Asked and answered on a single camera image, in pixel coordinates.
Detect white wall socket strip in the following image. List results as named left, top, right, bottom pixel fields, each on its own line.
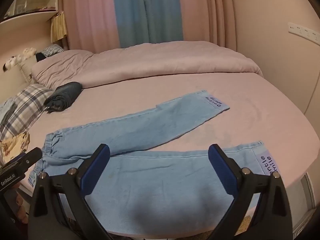
left=288, top=22, right=320, bottom=42

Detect person's left hand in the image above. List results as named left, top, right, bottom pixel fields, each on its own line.
left=14, top=182, right=29, bottom=225

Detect white bed frame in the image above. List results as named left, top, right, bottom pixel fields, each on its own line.
left=292, top=172, right=317, bottom=233

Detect plaid pillow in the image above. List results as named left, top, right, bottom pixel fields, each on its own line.
left=0, top=84, right=54, bottom=140

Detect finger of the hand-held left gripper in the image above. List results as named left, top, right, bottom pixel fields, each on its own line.
left=15, top=147, right=43, bottom=172

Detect dark folded garment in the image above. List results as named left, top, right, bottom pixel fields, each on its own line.
left=44, top=81, right=83, bottom=114

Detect white shelf unit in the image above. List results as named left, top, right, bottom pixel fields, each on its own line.
left=0, top=0, right=66, bottom=26

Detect pink duvet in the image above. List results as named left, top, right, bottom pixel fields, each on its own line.
left=30, top=41, right=263, bottom=90

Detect yellow fringed cloth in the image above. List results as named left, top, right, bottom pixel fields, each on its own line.
left=51, top=11, right=68, bottom=42

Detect light blue jeans pants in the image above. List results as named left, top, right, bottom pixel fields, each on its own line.
left=27, top=90, right=279, bottom=238

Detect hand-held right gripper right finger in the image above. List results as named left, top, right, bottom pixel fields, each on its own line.
left=208, top=144, right=293, bottom=240

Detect blue curtain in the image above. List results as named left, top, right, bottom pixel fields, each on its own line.
left=111, top=0, right=185, bottom=48

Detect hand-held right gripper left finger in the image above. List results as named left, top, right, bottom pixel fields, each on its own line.
left=27, top=144, right=113, bottom=240

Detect floral printed cloth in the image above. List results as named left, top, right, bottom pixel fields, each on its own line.
left=0, top=131, right=31, bottom=167

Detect pink curtain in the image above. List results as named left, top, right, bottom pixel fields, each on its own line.
left=177, top=0, right=238, bottom=49
left=62, top=0, right=121, bottom=52

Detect black and white plush toy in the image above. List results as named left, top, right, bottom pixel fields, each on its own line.
left=2, top=56, right=18, bottom=72

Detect striped cloth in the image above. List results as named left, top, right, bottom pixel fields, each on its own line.
left=41, top=44, right=64, bottom=57

